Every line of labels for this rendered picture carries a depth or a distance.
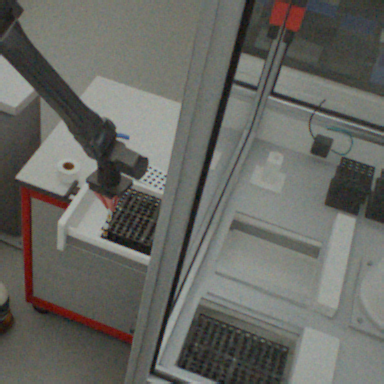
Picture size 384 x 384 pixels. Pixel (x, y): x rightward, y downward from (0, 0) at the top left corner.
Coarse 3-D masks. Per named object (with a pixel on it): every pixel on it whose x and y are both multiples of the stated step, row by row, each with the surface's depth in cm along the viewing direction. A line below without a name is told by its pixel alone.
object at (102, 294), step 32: (96, 96) 221; (128, 96) 223; (160, 96) 225; (64, 128) 207; (128, 128) 211; (160, 128) 213; (32, 160) 195; (160, 160) 202; (32, 192) 193; (64, 192) 187; (32, 224) 205; (32, 256) 218; (64, 256) 211; (96, 256) 204; (32, 288) 233; (64, 288) 225; (96, 288) 217; (128, 288) 210; (96, 320) 232; (128, 320) 224
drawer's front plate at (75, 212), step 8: (96, 168) 172; (80, 192) 165; (88, 192) 168; (80, 200) 163; (88, 200) 171; (72, 208) 161; (80, 208) 166; (88, 208) 174; (64, 216) 158; (72, 216) 161; (80, 216) 169; (64, 224) 157; (72, 224) 164; (64, 232) 159; (64, 240) 162; (64, 248) 165
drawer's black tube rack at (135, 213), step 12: (132, 192) 171; (132, 204) 168; (144, 204) 169; (120, 216) 168; (132, 216) 165; (144, 216) 166; (156, 216) 166; (120, 228) 165; (132, 228) 162; (144, 228) 163; (108, 240) 164; (120, 240) 163; (132, 240) 160; (144, 240) 160; (144, 252) 162
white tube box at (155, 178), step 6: (150, 168) 195; (156, 168) 194; (150, 174) 193; (156, 174) 192; (162, 174) 193; (138, 180) 190; (144, 180) 191; (150, 180) 190; (156, 180) 191; (162, 180) 192; (150, 186) 188; (156, 186) 190; (162, 186) 190
